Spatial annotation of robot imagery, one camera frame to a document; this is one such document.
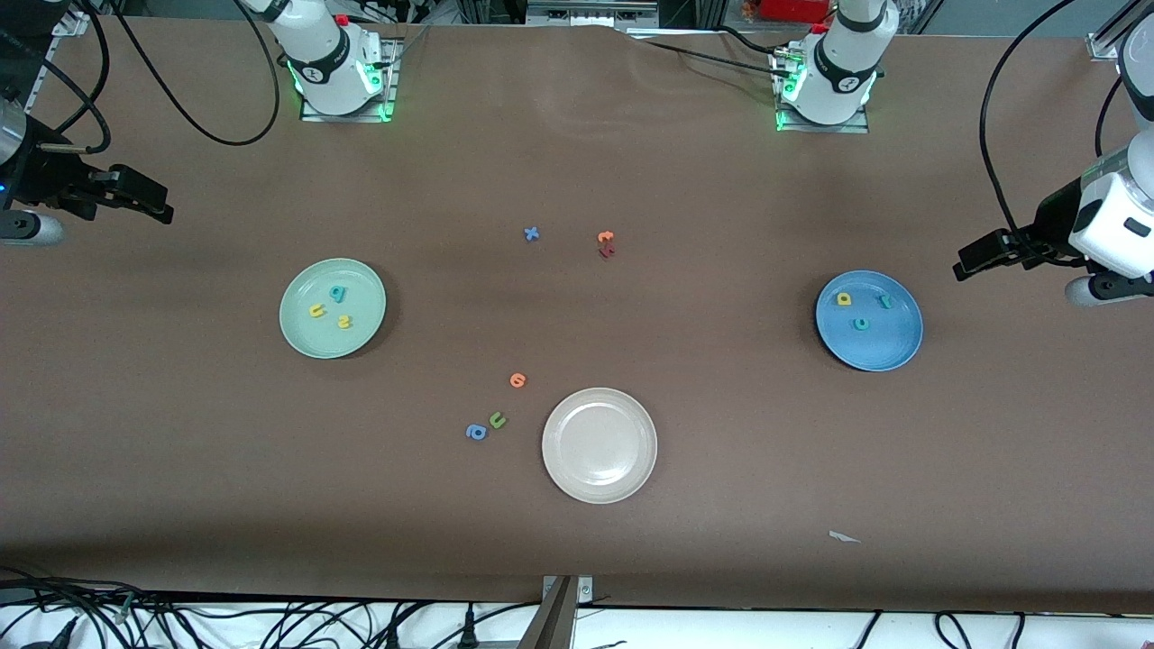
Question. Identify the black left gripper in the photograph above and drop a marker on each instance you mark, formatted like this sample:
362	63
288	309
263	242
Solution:
1053	217

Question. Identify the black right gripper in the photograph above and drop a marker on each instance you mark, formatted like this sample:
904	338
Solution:
45	177

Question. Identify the blue plate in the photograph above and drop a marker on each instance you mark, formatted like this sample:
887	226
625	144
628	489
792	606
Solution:
870	347

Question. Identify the green plate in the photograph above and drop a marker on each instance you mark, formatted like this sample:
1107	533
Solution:
311	341

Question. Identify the red box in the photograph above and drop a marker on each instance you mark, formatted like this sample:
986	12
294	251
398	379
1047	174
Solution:
793	9

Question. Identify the white tape scrap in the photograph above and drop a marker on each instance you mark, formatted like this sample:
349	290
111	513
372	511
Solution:
840	537

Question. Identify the blue foam letter a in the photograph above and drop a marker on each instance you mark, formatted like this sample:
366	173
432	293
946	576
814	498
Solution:
469	431

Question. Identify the beige plate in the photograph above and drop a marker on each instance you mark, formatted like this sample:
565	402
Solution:
599	446

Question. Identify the grey metal device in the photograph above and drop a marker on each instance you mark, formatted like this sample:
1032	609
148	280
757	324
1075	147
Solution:
590	11

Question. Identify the black power plug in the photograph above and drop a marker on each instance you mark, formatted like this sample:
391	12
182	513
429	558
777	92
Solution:
393	638
469	631

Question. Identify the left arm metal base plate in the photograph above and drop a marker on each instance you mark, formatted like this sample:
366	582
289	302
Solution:
825	128

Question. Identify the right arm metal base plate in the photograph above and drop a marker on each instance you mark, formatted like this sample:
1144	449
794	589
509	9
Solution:
391	81

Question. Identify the metal table bracket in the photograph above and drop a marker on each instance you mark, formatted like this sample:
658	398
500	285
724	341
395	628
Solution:
557	622

